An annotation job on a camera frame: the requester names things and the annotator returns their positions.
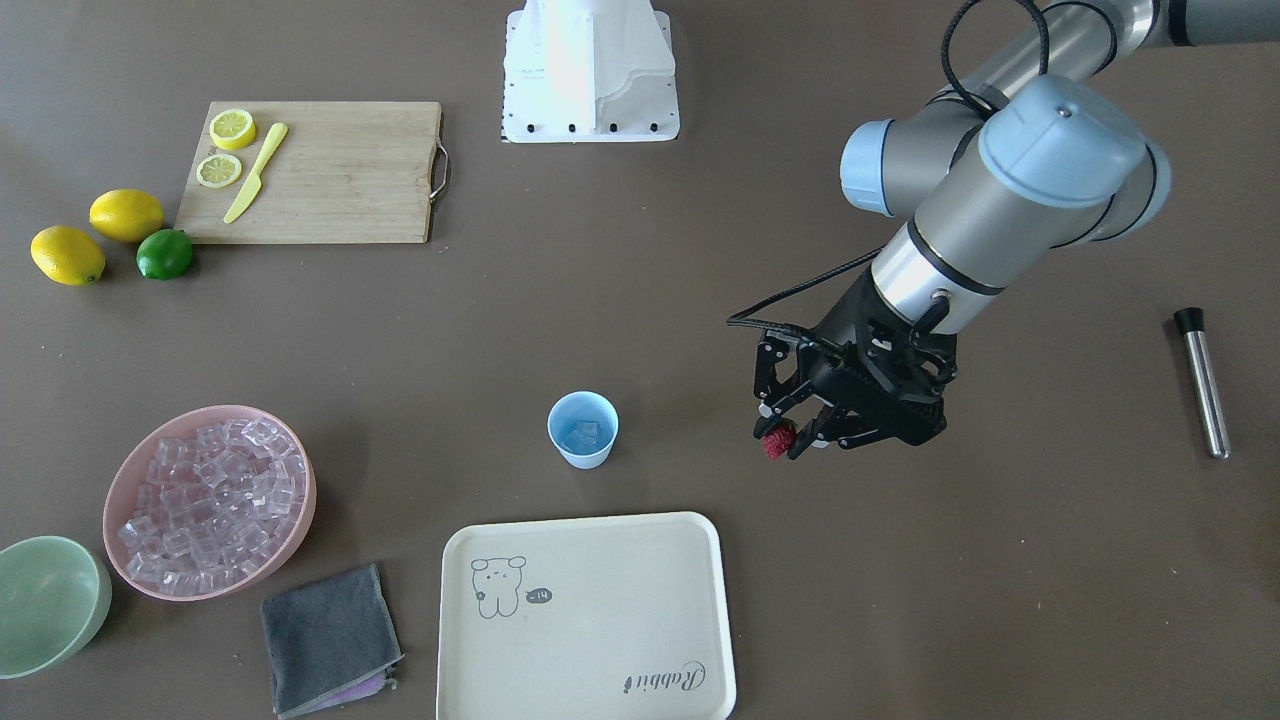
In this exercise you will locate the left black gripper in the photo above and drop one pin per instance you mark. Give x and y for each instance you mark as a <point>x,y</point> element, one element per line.
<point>838,324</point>

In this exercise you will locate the red strawberry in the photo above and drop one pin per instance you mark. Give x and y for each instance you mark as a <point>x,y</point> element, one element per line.
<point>779,440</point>

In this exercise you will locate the clear ice cube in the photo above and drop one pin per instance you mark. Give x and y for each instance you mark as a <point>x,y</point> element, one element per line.
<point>584,438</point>

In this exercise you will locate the steel muddler with black tip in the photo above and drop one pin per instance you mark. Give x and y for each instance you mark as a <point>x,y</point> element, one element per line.
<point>1190,324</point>

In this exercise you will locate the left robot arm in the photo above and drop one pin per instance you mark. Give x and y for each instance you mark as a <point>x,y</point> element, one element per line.
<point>1000,167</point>

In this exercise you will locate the light blue plastic cup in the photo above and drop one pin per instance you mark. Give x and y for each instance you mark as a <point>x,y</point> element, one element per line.
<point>583,405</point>

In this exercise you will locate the pile of clear ice cubes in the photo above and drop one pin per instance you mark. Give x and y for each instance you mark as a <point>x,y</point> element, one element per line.
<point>210,505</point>

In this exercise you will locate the beige rabbit tray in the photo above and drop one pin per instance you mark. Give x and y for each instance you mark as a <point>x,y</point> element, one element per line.
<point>623,617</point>

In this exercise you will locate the wooden cutting board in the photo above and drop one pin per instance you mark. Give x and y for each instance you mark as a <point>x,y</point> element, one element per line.
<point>345,172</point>

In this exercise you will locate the grey folded cloth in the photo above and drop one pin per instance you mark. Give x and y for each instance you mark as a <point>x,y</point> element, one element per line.
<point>330,642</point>

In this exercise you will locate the yellow plastic knife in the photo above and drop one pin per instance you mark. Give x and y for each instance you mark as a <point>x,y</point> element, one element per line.
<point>252,184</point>

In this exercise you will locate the pink bowl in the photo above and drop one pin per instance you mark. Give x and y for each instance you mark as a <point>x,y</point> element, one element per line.
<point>130,490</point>

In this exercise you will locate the lower lemon half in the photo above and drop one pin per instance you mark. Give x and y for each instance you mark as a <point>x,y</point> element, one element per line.
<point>218,171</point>

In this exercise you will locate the lemon half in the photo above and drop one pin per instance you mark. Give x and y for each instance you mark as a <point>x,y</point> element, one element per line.
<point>218,171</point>
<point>232,129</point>

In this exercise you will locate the upper lemon half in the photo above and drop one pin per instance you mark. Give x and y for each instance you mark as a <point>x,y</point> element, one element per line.
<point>232,129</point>

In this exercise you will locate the green lime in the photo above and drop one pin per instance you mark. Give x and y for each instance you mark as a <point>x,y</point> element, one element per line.
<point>165,255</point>

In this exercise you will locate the upper whole lemon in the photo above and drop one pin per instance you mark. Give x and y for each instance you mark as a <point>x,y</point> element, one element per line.
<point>127,215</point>

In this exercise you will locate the whole lemon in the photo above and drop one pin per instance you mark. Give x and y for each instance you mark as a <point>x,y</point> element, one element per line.
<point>67,255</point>
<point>127,215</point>

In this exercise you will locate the lower whole lemon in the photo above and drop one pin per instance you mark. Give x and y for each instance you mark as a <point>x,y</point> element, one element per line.
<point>67,255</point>

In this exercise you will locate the green bowl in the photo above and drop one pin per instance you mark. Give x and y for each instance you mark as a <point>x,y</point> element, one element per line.
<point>55,595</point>

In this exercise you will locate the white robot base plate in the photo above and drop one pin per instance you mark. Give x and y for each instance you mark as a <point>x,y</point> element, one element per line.
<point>589,72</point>

